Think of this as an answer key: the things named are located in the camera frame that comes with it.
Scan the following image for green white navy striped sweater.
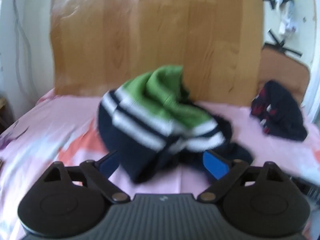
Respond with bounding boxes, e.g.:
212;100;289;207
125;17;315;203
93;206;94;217
96;65;254;183

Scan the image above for wooden headboard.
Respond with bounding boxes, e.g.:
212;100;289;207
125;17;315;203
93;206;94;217
49;0;265;105

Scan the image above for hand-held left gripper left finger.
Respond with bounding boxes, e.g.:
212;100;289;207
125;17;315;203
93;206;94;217
44;151;131;204

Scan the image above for brown cushioned chair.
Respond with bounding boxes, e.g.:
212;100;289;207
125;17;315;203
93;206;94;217
258;45;311;103

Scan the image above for pink printed bed sheet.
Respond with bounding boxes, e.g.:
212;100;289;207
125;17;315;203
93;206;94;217
0;87;320;240

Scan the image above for wooden side table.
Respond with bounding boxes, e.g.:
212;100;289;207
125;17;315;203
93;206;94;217
0;97;12;133

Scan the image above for navy garment with red pattern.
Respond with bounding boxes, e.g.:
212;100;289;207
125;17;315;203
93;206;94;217
249;80;308;142

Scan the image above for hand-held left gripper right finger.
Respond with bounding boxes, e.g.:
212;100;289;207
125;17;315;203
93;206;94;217
197;149;288;203

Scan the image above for white hanging cloth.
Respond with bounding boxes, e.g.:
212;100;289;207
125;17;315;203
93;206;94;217
273;0;300;35

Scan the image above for white patterned curtain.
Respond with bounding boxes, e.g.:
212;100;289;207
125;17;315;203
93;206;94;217
0;0;56;110

